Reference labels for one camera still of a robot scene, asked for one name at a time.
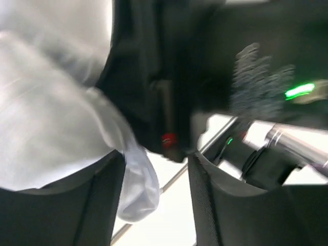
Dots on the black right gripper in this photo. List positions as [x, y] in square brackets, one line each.
[173, 64]

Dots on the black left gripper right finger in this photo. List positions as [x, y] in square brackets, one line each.
[228, 211]

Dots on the aluminium table edge rail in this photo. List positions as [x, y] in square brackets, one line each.
[172, 223]

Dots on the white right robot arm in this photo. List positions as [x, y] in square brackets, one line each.
[282, 153]

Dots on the white fabric skirt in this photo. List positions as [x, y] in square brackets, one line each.
[54, 121]

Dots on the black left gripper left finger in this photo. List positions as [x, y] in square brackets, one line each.
[77, 210]

